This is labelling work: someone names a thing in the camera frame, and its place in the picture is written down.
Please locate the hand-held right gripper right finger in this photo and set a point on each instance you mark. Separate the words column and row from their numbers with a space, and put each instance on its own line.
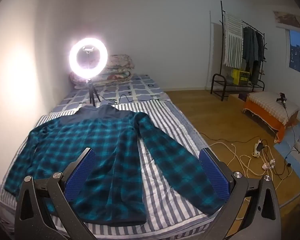
column 213, row 172

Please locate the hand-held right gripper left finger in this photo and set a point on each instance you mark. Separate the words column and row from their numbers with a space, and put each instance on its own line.
column 81, row 172

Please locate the teal plaid fleece jacket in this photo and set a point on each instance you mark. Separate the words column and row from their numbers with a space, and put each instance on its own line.
column 110, row 142

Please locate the black clothes rack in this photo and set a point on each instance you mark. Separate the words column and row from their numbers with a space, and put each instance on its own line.
column 222, row 17

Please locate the white power strip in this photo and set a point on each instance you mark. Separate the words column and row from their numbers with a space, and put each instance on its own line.
column 256, row 152

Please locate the white plug adapter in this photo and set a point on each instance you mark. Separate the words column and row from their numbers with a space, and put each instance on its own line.
column 267, row 165

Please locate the blue white striped blanket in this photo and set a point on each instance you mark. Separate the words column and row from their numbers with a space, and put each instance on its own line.
column 150, row 170

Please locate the blue floor mat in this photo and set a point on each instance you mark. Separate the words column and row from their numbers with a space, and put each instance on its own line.
column 281, row 146

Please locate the orange bench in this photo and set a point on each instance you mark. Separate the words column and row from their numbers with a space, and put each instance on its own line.
column 262, row 116

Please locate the black mini tripod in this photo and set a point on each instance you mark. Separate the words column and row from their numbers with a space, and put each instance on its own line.
column 92, row 92

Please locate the white box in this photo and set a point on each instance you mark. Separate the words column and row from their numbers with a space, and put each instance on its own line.
column 298, row 155

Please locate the white checked cushion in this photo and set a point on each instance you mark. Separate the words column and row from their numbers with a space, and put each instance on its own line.
column 270, row 102

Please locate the pink floral pillow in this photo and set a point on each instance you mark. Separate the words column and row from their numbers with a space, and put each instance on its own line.
column 76, row 80

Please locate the yellow box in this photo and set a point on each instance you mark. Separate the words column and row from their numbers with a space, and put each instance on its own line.
column 241, row 77

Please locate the blue checked bed sheet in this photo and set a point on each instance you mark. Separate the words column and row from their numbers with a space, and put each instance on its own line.
column 137, row 87

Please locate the folded floral quilts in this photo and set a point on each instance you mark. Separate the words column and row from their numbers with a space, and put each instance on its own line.
column 117, row 65

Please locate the dark hanging coat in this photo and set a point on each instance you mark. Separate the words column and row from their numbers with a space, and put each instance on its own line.
column 259, row 55

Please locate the dark green hanging jacket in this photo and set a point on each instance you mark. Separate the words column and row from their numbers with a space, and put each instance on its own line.
column 248, row 47

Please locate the white striped towel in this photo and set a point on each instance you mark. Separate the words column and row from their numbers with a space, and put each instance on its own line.
column 233, row 42

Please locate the window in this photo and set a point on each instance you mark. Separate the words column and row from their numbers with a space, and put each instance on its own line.
column 298, row 55

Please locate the wall poster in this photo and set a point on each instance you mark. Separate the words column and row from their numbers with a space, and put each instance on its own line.
column 290, row 18

